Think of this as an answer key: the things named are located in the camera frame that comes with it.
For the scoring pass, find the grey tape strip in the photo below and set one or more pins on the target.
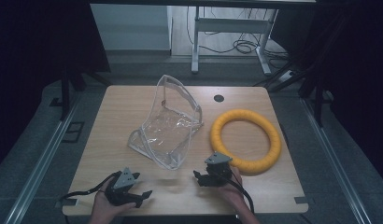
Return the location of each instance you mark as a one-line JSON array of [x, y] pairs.
[[301, 200], [67, 202]]

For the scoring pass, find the white metal desk frame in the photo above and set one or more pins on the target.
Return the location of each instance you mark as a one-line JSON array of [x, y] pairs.
[[230, 25]]

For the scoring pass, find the grey metal floor rail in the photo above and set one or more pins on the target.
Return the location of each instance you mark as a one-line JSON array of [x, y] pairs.
[[40, 161], [336, 161]]

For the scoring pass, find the white power strip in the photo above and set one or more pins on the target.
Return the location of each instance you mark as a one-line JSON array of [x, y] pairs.
[[286, 75]]

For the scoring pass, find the black round table grommet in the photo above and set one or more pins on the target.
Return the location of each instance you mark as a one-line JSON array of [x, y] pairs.
[[219, 98]]

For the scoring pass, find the clear plastic zipper bag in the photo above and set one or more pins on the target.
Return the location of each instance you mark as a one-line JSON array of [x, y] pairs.
[[167, 130]]

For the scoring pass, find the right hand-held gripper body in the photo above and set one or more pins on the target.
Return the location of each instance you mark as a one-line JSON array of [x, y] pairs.
[[217, 169]]

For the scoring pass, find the black metal stand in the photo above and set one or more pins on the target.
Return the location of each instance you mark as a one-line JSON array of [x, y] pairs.
[[65, 93], [317, 93]]

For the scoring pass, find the dark curtain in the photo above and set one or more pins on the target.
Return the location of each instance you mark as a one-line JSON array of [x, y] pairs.
[[351, 62], [34, 62]]

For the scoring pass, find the person's left hand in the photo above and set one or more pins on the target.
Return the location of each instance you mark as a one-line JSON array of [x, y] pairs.
[[102, 203]]

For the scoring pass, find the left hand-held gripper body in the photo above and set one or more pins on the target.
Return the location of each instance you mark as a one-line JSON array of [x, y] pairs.
[[122, 180]]

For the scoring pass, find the person's right hand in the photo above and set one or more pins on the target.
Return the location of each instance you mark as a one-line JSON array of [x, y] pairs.
[[231, 191]]

